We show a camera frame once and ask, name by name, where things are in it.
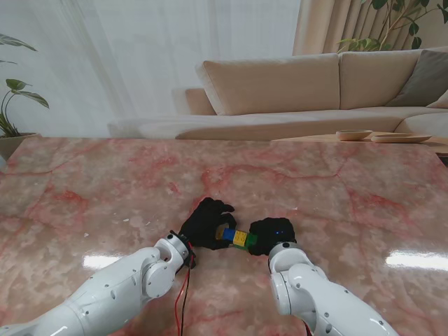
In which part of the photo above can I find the oval wooden tray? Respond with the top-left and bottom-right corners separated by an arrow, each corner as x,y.
370,132 -> 433,144

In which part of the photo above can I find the beige plant pot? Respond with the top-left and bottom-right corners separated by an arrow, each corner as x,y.
0,132 -> 42,162

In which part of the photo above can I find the white sheer curtain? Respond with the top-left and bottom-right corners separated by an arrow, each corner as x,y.
0,0 -> 302,137

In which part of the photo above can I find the grey sofa cushion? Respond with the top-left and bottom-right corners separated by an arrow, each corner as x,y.
386,48 -> 448,108

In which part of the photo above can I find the red left arm cable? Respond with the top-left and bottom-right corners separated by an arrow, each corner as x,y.
174,240 -> 193,336

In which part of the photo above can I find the beige drape curtain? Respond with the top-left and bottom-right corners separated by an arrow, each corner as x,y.
292,0 -> 389,57

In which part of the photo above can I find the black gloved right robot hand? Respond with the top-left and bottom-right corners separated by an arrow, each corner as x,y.
248,217 -> 298,257

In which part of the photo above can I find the tall branching green houseplant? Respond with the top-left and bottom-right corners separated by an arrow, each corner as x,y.
337,0 -> 448,53

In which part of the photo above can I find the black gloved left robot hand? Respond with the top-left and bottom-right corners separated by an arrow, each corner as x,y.
178,197 -> 238,251

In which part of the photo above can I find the round wooden bowl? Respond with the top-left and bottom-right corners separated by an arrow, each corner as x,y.
335,129 -> 374,141

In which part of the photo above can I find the broad-leaf green houseplant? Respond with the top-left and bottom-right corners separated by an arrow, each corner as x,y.
0,34 -> 50,137

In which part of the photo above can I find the beige fabric sofa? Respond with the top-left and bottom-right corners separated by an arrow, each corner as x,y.
106,48 -> 448,141

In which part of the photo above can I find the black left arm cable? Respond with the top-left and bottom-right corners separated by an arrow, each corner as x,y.
177,265 -> 193,336

